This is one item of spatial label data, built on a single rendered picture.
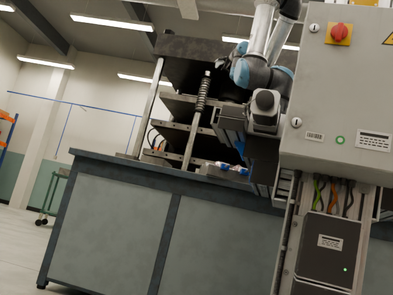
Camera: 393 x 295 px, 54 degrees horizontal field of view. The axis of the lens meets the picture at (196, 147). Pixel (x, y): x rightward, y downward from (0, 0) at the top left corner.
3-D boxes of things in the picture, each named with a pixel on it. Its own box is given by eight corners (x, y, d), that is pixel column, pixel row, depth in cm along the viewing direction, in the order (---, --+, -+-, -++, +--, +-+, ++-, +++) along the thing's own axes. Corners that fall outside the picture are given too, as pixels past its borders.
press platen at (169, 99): (291, 119, 298) (292, 112, 299) (158, 96, 323) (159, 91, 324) (287, 142, 364) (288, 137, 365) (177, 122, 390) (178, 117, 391)
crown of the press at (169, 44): (305, 121, 282) (319, 46, 294) (141, 94, 312) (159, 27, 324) (297, 148, 362) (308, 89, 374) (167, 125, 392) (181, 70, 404)
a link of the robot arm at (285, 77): (296, 99, 164) (301, 69, 167) (266, 89, 162) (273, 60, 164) (283, 106, 176) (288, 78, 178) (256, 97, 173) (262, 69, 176)
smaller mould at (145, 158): (161, 170, 232) (164, 159, 233) (138, 165, 235) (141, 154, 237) (169, 176, 251) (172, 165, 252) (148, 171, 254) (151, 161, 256)
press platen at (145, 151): (279, 181, 285) (281, 174, 286) (141, 153, 310) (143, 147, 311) (277, 194, 355) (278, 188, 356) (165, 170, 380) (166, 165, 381)
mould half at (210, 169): (254, 185, 203) (258, 165, 205) (206, 174, 201) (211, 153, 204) (234, 192, 252) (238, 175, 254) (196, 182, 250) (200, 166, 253)
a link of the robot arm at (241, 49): (237, 52, 191) (240, 37, 192) (230, 60, 201) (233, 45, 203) (251, 57, 192) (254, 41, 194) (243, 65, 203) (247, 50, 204)
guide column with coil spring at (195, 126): (171, 232, 285) (210, 71, 311) (164, 230, 287) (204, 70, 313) (173, 232, 291) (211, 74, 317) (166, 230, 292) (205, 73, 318)
